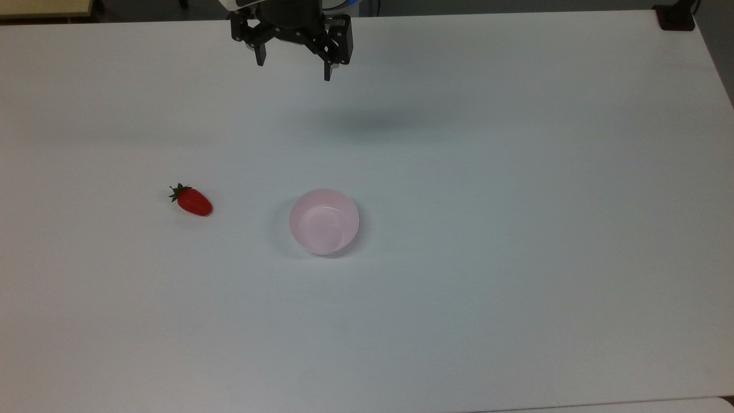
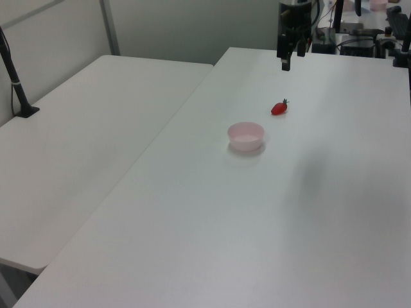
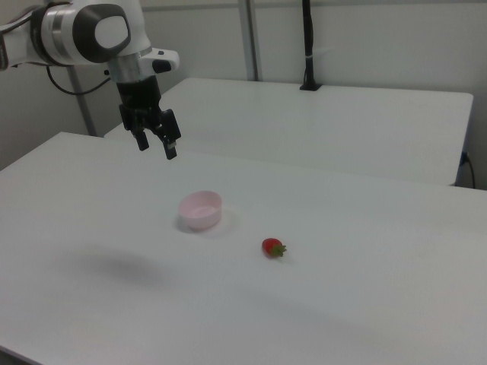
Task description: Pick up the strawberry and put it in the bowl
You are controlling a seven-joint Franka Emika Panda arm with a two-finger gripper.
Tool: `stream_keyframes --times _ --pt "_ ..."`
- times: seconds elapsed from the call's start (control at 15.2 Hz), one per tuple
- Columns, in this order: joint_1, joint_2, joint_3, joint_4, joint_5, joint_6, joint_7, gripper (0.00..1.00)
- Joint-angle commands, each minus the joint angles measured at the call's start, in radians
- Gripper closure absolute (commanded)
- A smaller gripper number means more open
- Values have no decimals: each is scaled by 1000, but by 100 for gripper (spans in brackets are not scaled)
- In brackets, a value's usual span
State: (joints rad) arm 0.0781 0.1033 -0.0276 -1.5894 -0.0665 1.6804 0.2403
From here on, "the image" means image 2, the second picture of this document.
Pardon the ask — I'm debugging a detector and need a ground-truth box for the black electronics box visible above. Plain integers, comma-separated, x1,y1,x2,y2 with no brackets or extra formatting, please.
339,37,377,58

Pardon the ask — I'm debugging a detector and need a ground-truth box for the red toy strawberry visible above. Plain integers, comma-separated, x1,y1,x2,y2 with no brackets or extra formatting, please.
270,98,291,116

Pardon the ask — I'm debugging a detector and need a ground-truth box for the black thin upright pole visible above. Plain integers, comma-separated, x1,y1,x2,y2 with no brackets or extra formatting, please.
333,0,345,33

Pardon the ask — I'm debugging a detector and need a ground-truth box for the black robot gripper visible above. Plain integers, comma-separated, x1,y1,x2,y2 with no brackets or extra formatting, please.
277,0,315,72

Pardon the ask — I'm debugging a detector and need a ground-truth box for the grey metal partition post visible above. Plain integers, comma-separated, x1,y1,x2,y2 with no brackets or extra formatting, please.
98,0,121,56

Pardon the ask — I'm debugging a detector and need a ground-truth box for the pink plastic bowl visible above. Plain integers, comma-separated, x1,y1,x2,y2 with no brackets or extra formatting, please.
227,121,265,152

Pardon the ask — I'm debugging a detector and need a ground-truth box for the black camera stand pole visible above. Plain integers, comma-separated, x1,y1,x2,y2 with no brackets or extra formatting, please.
0,25,41,119

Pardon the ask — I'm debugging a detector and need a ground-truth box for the black clamp stand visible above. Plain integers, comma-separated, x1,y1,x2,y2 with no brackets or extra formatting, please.
391,0,411,68

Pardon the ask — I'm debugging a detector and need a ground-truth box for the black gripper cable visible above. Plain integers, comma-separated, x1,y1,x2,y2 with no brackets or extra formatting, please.
310,0,322,30

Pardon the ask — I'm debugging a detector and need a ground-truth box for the white side table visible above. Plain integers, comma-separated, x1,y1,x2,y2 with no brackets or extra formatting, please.
0,55,215,271

